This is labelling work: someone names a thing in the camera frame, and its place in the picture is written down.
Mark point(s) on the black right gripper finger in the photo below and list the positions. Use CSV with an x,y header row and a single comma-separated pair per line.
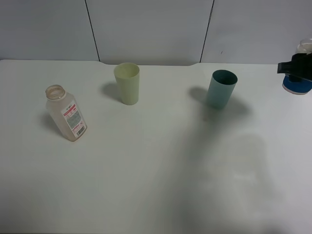
x,y
298,69

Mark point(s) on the blue sleeved glass cup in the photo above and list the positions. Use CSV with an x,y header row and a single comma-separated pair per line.
x,y
296,85

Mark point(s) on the translucent plastic drink bottle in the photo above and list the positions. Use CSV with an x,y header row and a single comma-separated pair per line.
x,y
65,112

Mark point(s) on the teal cylindrical cup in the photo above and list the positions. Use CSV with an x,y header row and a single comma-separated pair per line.
x,y
220,89

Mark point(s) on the pale green plastic cup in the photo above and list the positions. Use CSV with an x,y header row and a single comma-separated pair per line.
x,y
127,78

